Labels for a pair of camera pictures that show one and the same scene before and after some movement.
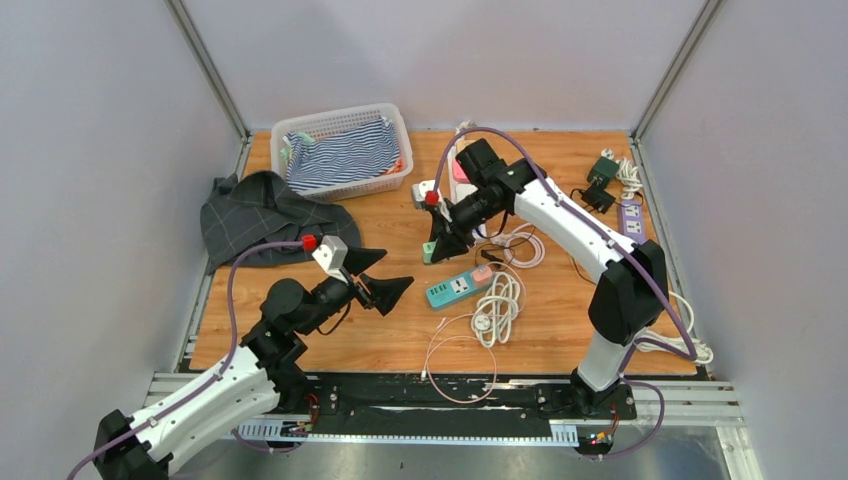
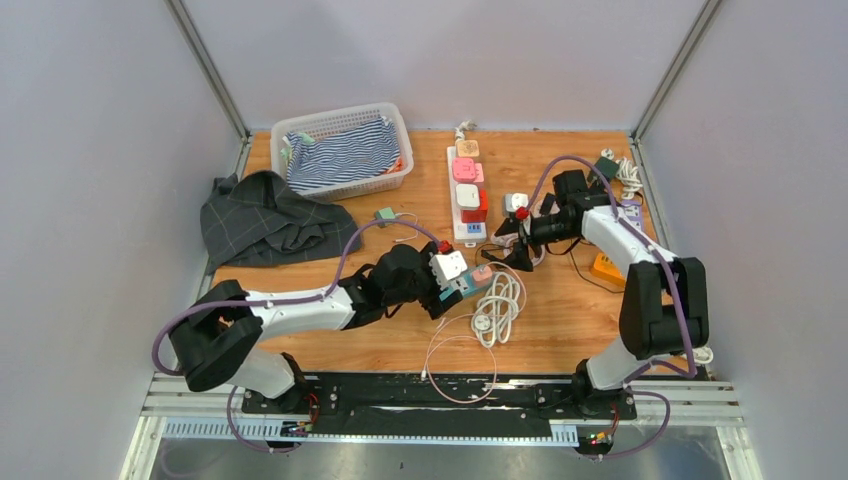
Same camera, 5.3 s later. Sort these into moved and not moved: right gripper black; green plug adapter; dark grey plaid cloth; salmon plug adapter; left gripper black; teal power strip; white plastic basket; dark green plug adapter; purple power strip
Moved: left gripper black; right gripper black; green plug adapter
Not moved: salmon plug adapter; teal power strip; white plastic basket; dark grey plaid cloth; purple power strip; dark green plug adapter
